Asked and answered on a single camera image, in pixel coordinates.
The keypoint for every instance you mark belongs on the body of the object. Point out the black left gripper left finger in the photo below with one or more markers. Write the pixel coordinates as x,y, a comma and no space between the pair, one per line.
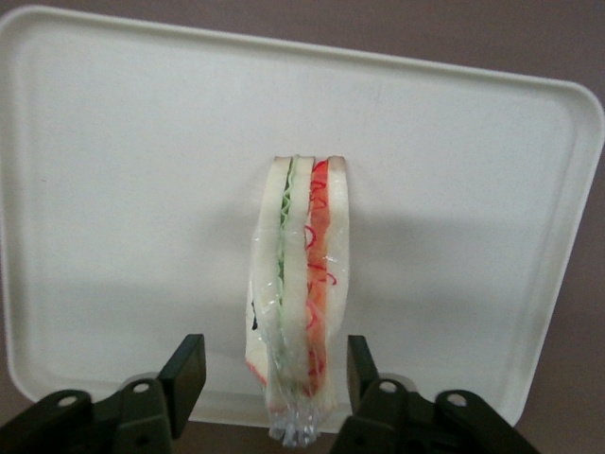
142,411

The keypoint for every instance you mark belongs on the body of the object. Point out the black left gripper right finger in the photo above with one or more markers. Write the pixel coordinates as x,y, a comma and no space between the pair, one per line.
392,416

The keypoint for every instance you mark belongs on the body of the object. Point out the triangle sandwich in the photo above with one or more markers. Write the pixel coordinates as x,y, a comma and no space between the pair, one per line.
302,284

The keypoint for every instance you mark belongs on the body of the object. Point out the cream plastic tray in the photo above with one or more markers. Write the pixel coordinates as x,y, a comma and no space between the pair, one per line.
142,189

